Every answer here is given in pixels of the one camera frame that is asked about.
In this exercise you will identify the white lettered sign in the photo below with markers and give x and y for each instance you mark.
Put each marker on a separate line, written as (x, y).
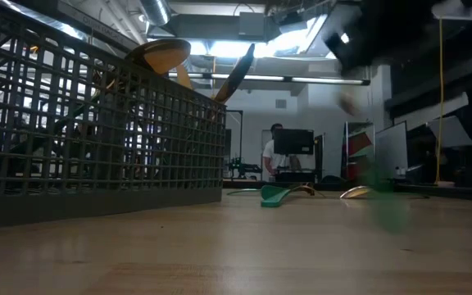
(96, 29)

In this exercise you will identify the black monitor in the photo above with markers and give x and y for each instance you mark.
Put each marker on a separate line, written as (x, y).
(293, 141)

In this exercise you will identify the metal ceiling duct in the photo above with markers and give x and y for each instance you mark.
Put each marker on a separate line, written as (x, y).
(156, 10)

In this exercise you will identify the white board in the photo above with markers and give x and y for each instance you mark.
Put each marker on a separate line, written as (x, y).
(391, 151)

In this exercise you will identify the long ceiling light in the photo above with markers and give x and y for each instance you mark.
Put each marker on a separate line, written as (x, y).
(269, 78)

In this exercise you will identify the wall vent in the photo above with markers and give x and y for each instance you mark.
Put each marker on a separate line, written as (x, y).
(280, 103)

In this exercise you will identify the dark wooden spatula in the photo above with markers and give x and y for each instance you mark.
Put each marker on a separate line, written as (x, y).
(236, 73)

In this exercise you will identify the grey ceiling box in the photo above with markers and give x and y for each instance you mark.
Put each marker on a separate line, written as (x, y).
(252, 25)

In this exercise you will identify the red and white rack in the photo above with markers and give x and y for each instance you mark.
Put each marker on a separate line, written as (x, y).
(359, 147)

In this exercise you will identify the black machine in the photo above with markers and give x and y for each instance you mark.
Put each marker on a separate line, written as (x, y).
(242, 168)

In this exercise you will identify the grey tilted panel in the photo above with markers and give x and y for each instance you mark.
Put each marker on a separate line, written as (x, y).
(451, 132)

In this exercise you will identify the grey plastic cutlery basket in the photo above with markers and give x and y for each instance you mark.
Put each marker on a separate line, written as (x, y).
(96, 205)

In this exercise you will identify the person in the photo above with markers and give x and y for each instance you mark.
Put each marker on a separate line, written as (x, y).
(269, 157)

